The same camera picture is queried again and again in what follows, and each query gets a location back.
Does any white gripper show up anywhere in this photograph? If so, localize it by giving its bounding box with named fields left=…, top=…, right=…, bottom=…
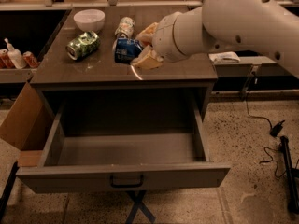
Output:
left=130, top=12, right=187, bottom=69

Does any black power adapter cable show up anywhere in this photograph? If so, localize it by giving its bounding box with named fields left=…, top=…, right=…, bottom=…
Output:
left=244, top=75, right=288, bottom=179

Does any white green soda can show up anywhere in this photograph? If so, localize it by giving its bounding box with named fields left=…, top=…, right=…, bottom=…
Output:
left=115, top=17, right=135, bottom=38

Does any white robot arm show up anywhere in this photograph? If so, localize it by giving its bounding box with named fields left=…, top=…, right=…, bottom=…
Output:
left=131, top=0, right=299, bottom=77

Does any grey open drawer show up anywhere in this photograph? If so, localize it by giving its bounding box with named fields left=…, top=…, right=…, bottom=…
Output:
left=17, top=102, right=230, bottom=193

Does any green crushed soda can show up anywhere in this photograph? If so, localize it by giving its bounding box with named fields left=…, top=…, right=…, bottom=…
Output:
left=65, top=31, right=100, bottom=61

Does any white soap dispenser bottle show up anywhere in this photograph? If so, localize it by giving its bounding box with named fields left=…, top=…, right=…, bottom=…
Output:
left=4, top=38, right=26, bottom=69

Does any left grey shelf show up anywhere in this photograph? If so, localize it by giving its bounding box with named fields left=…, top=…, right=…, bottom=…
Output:
left=0, top=3, right=73, bottom=85

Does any red soda can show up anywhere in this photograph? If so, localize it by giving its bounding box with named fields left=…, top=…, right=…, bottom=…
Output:
left=23, top=51, right=39, bottom=68

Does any grey counter cabinet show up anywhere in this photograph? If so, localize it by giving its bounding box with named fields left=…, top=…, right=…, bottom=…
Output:
left=31, top=5, right=217, bottom=113

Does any black drawer handle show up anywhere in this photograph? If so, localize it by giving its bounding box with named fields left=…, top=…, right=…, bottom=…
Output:
left=109, top=175, right=144, bottom=189

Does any red can at edge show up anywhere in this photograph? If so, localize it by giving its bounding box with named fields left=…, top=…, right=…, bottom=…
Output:
left=0, top=49, right=14, bottom=68

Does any right grey shelf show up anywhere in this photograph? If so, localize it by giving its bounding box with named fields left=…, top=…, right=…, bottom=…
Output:
left=190, top=2, right=299, bottom=77

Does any black tripod stand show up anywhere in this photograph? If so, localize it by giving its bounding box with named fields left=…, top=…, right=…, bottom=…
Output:
left=280, top=136, right=299, bottom=214

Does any blue pepsi can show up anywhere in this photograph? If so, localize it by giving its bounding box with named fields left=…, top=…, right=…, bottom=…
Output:
left=113, top=38, right=143, bottom=64

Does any brown cardboard box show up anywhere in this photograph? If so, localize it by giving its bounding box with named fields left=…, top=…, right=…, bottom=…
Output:
left=0, top=83, right=53, bottom=167

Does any grey shelf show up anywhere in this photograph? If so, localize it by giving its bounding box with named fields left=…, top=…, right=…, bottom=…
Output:
left=0, top=3, right=73, bottom=85
left=190, top=2, right=299, bottom=77

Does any white bowl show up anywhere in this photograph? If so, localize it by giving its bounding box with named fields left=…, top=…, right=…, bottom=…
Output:
left=73, top=9, right=106, bottom=33

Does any folded white cloth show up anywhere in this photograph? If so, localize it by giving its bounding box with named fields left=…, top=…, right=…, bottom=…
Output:
left=208, top=51, right=240, bottom=63

